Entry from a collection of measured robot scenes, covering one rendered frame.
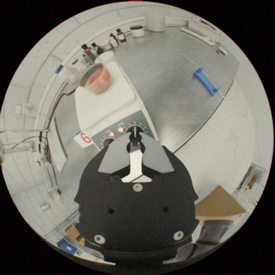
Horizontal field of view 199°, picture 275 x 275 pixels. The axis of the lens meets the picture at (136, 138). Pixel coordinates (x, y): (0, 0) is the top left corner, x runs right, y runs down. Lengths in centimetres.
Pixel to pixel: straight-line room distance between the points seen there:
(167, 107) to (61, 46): 62
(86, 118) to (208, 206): 43
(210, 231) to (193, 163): 29
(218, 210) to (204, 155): 21
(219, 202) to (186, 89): 38
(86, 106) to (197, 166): 30
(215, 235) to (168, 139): 39
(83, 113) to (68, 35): 54
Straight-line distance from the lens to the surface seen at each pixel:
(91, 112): 15
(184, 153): 22
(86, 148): 28
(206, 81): 31
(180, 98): 23
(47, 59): 63
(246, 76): 142
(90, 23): 64
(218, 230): 39
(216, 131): 28
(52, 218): 249
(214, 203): 35
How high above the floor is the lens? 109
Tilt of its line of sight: 78 degrees down
